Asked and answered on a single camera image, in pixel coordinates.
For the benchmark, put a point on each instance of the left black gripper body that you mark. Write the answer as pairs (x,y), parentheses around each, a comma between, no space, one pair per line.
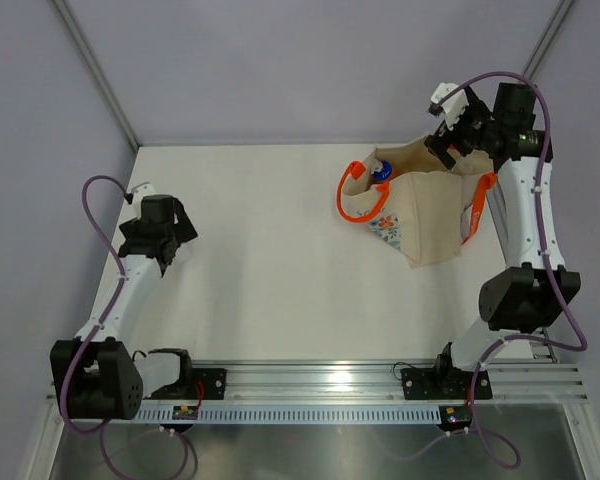
(131,229)

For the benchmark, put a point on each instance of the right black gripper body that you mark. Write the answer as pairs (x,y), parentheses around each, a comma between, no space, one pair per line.
(471,129)

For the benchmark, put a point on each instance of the orange bottle blue cap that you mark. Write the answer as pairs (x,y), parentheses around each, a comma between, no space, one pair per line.
(381,171)

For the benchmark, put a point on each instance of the canvas tote bag orange handles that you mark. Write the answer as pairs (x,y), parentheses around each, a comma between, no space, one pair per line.
(426,212)

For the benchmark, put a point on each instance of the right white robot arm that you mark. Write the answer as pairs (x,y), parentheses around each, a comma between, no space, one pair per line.
(535,287)

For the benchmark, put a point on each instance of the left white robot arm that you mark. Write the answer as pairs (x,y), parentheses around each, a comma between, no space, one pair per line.
(94,374)

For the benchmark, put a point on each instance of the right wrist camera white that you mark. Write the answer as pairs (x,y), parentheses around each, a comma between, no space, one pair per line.
(450,101)

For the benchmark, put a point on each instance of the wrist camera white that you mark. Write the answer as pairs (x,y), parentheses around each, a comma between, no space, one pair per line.
(450,101)
(135,196)

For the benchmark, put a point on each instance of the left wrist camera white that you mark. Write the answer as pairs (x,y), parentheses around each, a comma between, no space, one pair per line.
(135,196)

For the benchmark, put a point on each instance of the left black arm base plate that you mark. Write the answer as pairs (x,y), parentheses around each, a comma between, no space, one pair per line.
(211,382)

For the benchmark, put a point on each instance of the white slotted cable duct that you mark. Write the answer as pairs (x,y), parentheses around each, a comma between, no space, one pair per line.
(291,415)

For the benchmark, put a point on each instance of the aluminium rail frame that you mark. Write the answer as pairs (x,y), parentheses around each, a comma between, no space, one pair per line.
(525,382)

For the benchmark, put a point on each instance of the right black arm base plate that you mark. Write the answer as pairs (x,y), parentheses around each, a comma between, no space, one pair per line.
(429,384)

